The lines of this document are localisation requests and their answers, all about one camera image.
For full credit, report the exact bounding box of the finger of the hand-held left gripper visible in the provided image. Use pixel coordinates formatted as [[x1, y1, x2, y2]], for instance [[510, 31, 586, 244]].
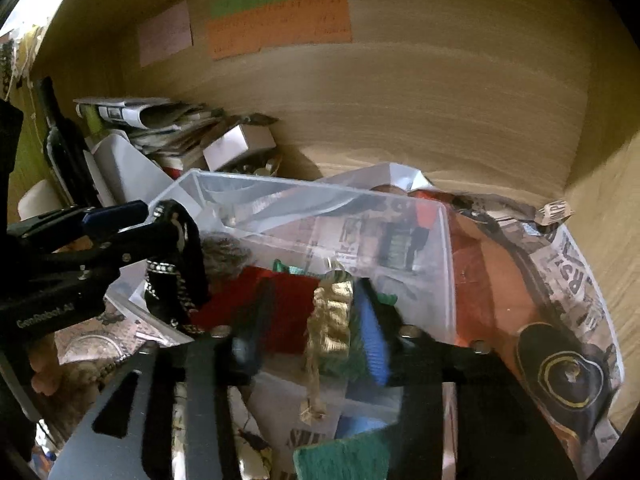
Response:
[[7, 200, 149, 256], [45, 224, 182, 287]]

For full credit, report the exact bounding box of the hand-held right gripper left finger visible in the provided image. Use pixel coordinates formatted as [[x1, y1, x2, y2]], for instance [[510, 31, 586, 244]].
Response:
[[47, 280, 276, 480]]

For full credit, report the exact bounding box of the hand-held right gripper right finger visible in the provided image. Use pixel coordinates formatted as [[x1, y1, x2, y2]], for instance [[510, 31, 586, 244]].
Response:
[[350, 277, 576, 480]]

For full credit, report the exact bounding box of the gold braided tassel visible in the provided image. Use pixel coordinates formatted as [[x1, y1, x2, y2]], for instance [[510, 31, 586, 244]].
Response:
[[299, 271, 357, 422]]

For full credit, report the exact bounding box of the black cloth with gold trim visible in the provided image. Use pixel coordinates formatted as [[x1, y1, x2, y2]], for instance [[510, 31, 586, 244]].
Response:
[[144, 199, 212, 337]]

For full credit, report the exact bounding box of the red cloth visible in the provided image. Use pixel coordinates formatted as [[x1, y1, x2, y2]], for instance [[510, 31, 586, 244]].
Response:
[[191, 266, 321, 357]]

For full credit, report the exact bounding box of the clear plastic box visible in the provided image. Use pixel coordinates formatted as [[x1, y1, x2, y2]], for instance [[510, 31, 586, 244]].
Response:
[[106, 167, 458, 348]]

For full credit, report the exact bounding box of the person's left hand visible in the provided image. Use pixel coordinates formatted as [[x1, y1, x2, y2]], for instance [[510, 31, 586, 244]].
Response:
[[29, 332, 68, 398]]

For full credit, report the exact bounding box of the white plastic container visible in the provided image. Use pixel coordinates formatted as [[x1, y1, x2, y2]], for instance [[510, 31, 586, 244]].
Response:
[[81, 131, 177, 207]]

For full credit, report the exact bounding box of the patterned beige cloth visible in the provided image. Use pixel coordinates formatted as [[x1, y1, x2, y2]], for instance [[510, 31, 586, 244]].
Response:
[[52, 305, 151, 441]]

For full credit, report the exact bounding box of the dark glass bottle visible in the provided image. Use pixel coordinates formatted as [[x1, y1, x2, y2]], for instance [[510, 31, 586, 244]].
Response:
[[36, 76, 102, 207]]

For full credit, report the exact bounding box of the blue cloth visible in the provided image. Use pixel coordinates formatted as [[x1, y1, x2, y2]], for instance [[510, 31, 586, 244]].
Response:
[[334, 409, 398, 442]]

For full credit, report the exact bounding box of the grey fuzzy cloth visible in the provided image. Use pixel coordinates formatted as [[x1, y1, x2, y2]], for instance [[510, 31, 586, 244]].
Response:
[[200, 236, 257, 282]]

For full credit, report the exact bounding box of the stack of newspapers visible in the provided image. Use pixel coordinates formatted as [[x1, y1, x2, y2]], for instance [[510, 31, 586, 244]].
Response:
[[74, 96, 227, 162]]

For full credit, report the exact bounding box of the green felt piece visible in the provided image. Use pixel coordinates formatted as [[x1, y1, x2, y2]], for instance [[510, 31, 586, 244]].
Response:
[[292, 424, 397, 480]]

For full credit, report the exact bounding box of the orange cloth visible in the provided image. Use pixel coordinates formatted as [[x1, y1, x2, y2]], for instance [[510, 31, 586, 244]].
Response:
[[407, 187, 553, 368]]

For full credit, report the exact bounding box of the small white cardboard box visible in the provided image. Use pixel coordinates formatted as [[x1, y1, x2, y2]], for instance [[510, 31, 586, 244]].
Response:
[[201, 122, 279, 172]]

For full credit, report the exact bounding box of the pink paper note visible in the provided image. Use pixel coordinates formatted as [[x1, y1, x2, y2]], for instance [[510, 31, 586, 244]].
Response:
[[137, 0, 194, 67]]

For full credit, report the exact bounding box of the newspaper lining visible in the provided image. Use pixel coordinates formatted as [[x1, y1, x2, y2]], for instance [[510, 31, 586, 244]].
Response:
[[235, 187, 626, 480]]

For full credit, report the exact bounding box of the orange paper note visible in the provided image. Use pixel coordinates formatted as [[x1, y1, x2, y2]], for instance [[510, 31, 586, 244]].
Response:
[[206, 0, 354, 61]]

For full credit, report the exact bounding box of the black pouch with gold ring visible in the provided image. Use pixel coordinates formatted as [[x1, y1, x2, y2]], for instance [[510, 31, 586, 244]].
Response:
[[515, 324, 607, 412]]

